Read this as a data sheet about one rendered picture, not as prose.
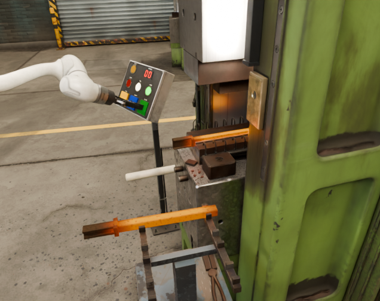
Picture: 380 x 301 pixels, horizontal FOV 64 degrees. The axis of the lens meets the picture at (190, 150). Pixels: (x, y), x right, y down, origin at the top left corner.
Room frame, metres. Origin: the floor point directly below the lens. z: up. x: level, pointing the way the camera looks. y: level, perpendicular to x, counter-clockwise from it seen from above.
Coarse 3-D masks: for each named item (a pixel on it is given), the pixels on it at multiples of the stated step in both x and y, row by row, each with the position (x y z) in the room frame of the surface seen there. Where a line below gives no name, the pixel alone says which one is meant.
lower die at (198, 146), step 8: (208, 128) 1.33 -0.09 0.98; (216, 128) 1.33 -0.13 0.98; (224, 128) 1.31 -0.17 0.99; (232, 128) 1.30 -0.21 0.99; (240, 128) 1.30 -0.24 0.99; (192, 136) 1.24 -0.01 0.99; (232, 136) 1.21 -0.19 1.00; (240, 136) 1.21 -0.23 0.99; (200, 144) 1.16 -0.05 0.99; (208, 144) 1.16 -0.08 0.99; (216, 144) 1.15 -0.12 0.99; (224, 144) 1.15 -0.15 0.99; (232, 144) 1.15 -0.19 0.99; (240, 144) 1.16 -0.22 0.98; (192, 152) 1.21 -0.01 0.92; (200, 152) 1.11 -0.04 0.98; (208, 152) 1.12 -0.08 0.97; (200, 160) 1.11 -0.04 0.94
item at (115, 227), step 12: (144, 216) 0.72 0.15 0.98; (156, 216) 0.72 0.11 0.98; (168, 216) 0.72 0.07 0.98; (180, 216) 0.72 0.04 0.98; (192, 216) 0.72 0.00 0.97; (204, 216) 0.73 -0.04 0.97; (84, 228) 0.68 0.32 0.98; (96, 228) 0.67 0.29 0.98; (108, 228) 0.68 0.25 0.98; (120, 228) 0.68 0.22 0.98; (132, 228) 0.69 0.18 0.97
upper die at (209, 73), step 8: (184, 56) 1.29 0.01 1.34; (192, 56) 1.17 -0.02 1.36; (184, 64) 1.29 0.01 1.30; (192, 64) 1.17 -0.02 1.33; (200, 64) 1.11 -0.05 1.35; (208, 64) 1.12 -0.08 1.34; (216, 64) 1.13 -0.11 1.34; (224, 64) 1.14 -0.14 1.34; (232, 64) 1.15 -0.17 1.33; (240, 64) 1.16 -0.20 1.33; (192, 72) 1.18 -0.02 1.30; (200, 72) 1.11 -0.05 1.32; (208, 72) 1.12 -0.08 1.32; (216, 72) 1.13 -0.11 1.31; (224, 72) 1.14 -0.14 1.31; (232, 72) 1.15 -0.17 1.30; (240, 72) 1.16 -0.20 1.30; (248, 72) 1.17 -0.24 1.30; (200, 80) 1.11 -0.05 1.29; (208, 80) 1.12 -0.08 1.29; (216, 80) 1.13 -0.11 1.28; (224, 80) 1.14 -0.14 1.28; (232, 80) 1.15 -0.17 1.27
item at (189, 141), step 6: (222, 132) 1.23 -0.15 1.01; (228, 132) 1.23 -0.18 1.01; (234, 132) 1.23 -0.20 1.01; (240, 132) 1.23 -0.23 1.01; (246, 132) 1.23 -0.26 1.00; (174, 138) 1.17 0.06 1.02; (180, 138) 1.17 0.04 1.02; (186, 138) 1.17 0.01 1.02; (192, 138) 1.17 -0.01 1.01; (198, 138) 1.18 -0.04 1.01; (204, 138) 1.18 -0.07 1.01; (210, 138) 1.19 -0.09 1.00; (174, 144) 1.15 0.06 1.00; (180, 144) 1.16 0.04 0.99; (186, 144) 1.17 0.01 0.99; (192, 144) 1.16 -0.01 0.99
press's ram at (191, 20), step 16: (192, 0) 1.16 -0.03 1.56; (208, 0) 1.07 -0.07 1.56; (224, 0) 1.08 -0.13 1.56; (240, 0) 1.10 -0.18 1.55; (192, 16) 1.16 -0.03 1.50; (208, 16) 1.07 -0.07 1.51; (224, 16) 1.08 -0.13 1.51; (240, 16) 1.10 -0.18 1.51; (192, 32) 1.16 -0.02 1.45; (208, 32) 1.07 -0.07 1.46; (224, 32) 1.08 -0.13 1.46; (240, 32) 1.10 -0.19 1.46; (192, 48) 1.17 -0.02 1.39; (208, 48) 1.07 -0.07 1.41; (224, 48) 1.08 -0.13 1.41; (240, 48) 1.10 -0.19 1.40
